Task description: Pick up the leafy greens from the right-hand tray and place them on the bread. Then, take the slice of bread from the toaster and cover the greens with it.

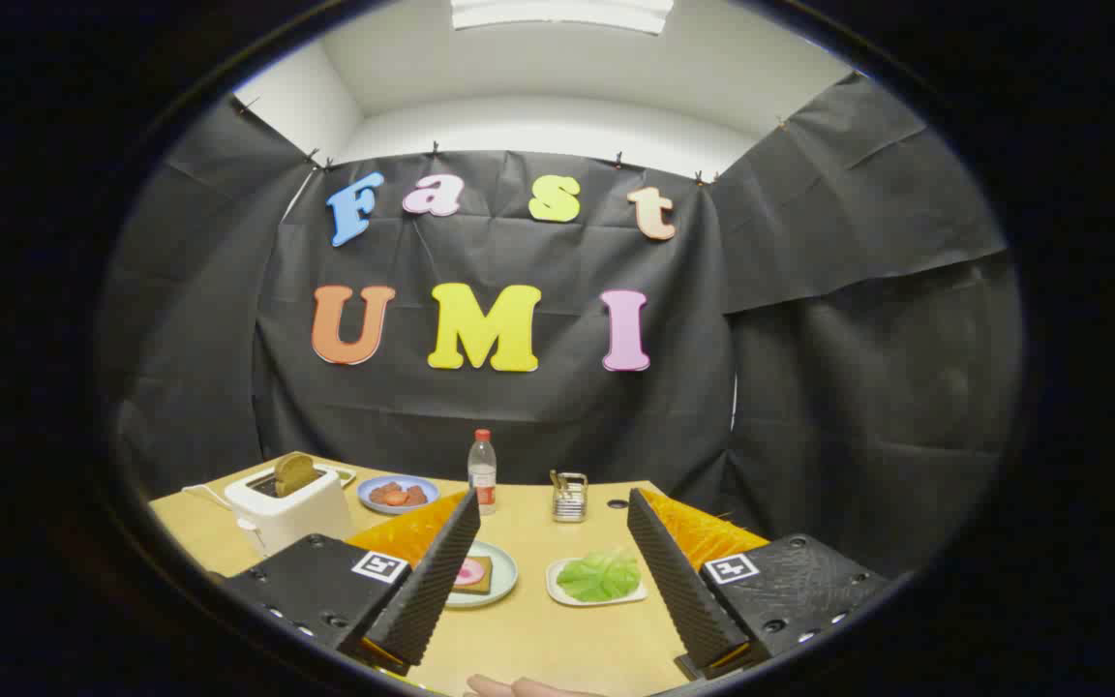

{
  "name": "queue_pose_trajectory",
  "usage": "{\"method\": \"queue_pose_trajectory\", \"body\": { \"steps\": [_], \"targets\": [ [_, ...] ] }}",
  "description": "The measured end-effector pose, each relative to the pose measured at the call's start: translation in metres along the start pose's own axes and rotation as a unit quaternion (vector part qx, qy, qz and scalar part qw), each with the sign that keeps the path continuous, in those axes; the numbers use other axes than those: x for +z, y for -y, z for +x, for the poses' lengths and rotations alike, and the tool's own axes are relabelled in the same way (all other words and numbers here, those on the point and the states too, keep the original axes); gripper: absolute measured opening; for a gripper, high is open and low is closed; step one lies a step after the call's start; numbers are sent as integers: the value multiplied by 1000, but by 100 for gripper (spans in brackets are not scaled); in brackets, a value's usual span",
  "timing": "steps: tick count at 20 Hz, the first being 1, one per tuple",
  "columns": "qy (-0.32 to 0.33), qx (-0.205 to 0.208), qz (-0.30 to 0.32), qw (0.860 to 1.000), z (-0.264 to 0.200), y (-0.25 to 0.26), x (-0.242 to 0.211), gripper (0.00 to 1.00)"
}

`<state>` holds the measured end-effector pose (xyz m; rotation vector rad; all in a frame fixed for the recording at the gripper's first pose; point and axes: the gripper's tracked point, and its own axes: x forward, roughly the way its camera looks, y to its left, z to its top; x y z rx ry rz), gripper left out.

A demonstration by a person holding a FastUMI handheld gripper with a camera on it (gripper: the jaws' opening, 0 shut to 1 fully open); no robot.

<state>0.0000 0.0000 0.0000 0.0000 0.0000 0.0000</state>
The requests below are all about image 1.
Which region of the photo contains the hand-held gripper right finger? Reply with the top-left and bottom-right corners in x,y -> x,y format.
627,487 -> 892,682

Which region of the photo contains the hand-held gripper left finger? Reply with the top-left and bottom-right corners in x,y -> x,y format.
222,489 -> 481,677

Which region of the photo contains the green lettuce leaf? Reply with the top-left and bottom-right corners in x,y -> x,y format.
556,549 -> 643,603

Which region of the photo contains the brown toasted bread slice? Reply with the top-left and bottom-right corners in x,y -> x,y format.
274,452 -> 321,498

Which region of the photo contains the pale green round plate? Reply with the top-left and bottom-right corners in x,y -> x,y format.
443,540 -> 519,609

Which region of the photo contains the white square plate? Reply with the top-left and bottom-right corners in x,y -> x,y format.
546,554 -> 648,608

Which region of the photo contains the blue plate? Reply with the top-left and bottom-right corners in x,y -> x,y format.
357,474 -> 440,515

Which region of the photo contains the clear bottle with red cap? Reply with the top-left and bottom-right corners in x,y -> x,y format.
467,429 -> 498,516

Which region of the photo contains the white toaster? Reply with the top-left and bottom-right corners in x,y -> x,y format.
225,463 -> 353,558

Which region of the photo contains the black backdrop cloth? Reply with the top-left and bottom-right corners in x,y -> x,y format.
98,73 -> 1023,582

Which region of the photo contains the ceiling light panel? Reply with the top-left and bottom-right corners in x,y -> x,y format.
450,0 -> 675,36

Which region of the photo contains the wire cutlery holder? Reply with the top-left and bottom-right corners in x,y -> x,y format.
551,470 -> 588,524

